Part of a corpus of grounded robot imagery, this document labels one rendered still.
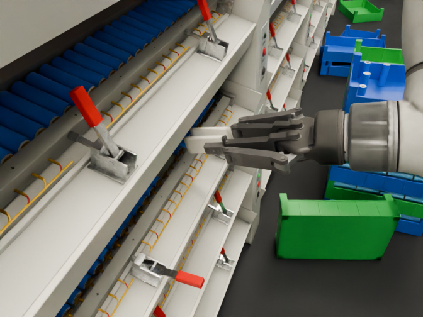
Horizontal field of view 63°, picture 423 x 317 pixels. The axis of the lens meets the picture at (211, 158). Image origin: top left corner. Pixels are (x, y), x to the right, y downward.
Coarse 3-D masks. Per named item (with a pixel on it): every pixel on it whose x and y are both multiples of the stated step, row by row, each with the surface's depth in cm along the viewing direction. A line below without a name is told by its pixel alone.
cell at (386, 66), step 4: (384, 64) 93; (388, 64) 93; (384, 68) 94; (388, 68) 93; (384, 72) 94; (380, 76) 96; (384, 76) 95; (380, 80) 96; (384, 80) 96; (380, 84) 97; (384, 84) 97
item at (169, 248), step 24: (216, 96) 74; (240, 96) 74; (216, 168) 62; (192, 192) 57; (168, 216) 53; (192, 216) 54; (120, 240) 49; (168, 240) 50; (168, 264) 48; (120, 288) 44; (144, 288) 45; (72, 312) 41; (120, 312) 43; (144, 312) 43
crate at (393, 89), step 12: (360, 60) 97; (360, 72) 101; (372, 72) 99; (396, 72) 97; (348, 84) 94; (372, 84) 98; (396, 84) 98; (348, 96) 86; (360, 96) 85; (372, 96) 94; (384, 96) 93; (396, 96) 93; (348, 108) 88
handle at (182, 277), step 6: (156, 270) 45; (162, 270) 45; (168, 270) 44; (174, 270) 44; (180, 270) 44; (168, 276) 44; (174, 276) 44; (180, 276) 43; (186, 276) 43; (192, 276) 43; (198, 276) 43; (186, 282) 43; (192, 282) 43; (198, 282) 43
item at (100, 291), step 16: (224, 96) 73; (224, 112) 72; (192, 160) 60; (176, 176) 56; (160, 192) 53; (160, 208) 51; (144, 224) 49; (128, 240) 46; (128, 256) 45; (112, 272) 43; (96, 288) 42; (112, 288) 43; (128, 288) 44; (96, 304) 40
